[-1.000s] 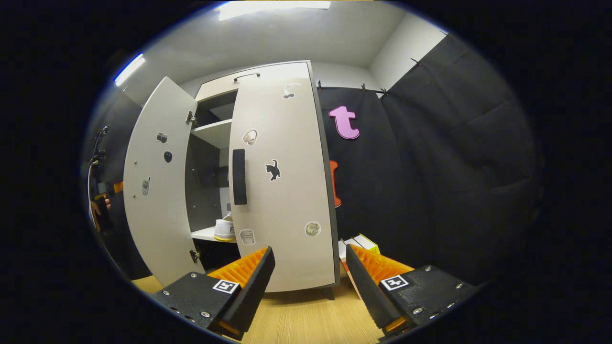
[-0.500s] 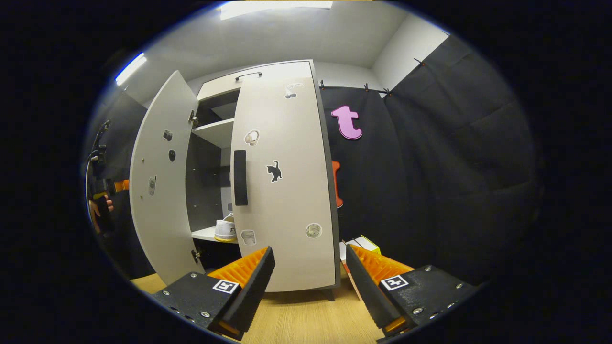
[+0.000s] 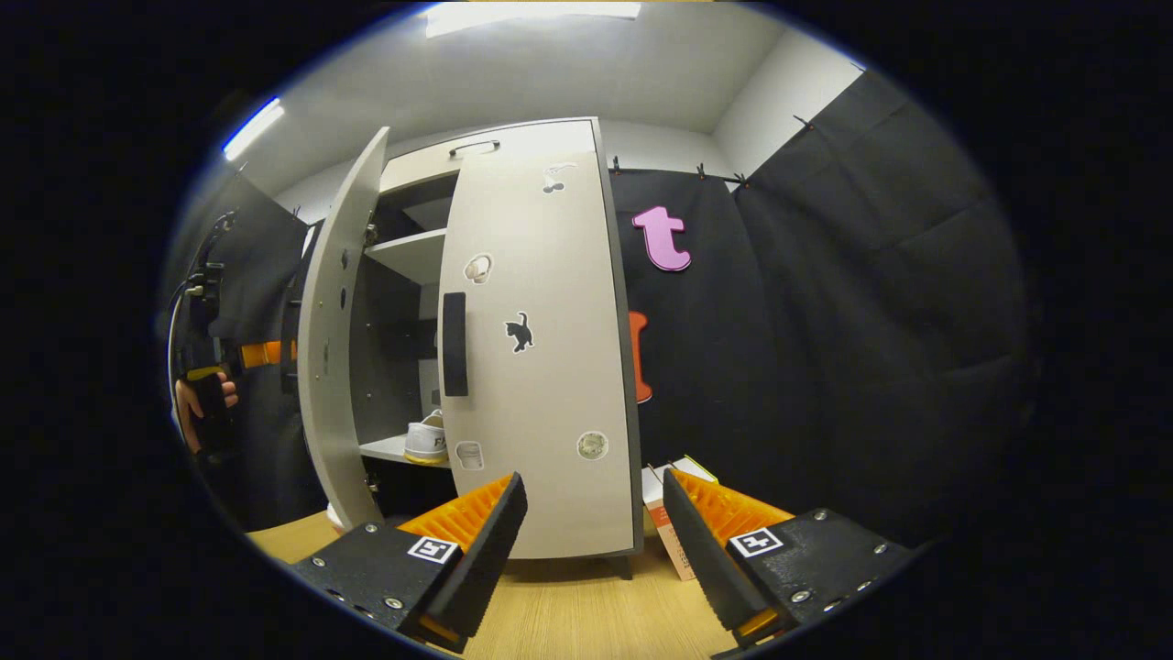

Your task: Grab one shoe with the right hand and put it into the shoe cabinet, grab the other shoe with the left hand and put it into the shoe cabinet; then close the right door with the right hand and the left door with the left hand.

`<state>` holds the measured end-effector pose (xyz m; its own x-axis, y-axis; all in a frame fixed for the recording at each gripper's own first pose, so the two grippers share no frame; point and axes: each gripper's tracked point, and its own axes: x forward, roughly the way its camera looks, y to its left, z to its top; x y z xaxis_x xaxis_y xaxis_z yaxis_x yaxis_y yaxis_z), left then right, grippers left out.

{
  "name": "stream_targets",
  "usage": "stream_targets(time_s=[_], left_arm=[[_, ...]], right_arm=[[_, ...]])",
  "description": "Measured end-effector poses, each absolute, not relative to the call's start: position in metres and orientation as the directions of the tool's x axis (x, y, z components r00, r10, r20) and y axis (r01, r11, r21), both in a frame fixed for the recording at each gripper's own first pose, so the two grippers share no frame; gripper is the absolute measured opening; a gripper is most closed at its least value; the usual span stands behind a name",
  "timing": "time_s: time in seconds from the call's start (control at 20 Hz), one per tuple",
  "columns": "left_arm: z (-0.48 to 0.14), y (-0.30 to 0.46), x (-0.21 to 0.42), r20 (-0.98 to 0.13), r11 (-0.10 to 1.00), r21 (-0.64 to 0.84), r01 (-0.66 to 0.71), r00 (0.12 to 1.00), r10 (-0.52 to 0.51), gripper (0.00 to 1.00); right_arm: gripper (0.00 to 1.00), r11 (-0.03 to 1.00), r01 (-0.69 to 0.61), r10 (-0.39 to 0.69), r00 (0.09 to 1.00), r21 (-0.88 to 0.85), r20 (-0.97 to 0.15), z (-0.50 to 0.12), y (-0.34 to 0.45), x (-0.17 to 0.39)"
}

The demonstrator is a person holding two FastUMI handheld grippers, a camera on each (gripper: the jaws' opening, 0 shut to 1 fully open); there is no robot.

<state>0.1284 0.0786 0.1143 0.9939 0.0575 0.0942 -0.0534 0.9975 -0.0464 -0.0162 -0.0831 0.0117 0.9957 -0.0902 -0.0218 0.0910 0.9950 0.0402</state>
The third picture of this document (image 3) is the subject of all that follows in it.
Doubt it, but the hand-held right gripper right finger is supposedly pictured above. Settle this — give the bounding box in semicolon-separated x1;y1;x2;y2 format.
662;467;922;647

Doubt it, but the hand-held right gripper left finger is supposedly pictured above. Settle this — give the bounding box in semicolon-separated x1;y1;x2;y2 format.
289;470;530;654

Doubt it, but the white cabinet door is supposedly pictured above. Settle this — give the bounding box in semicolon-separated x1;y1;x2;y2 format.
438;119;640;562
298;126;391;531

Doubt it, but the white canvas shoe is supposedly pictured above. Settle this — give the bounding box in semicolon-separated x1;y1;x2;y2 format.
404;410;450;466

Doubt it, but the white shoe cabinet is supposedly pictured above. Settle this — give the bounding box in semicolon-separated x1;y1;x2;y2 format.
353;116;644;580

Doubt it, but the white cabinet shelf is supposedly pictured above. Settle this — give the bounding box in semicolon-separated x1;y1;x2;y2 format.
365;227;448;286
359;434;453;470

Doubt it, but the orange and yellow carton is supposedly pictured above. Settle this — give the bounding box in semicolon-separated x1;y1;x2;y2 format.
641;456;720;583

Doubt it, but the ceiling strip light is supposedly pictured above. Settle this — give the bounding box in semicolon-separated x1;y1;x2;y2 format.
223;96;286;163

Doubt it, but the ceiling light panel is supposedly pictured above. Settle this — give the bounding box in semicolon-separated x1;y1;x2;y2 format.
426;0;642;38

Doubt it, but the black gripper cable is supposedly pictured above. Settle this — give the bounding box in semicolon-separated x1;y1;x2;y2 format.
167;211;237;368

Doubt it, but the black door handle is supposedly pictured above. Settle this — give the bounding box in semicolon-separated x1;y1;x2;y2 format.
443;291;469;397

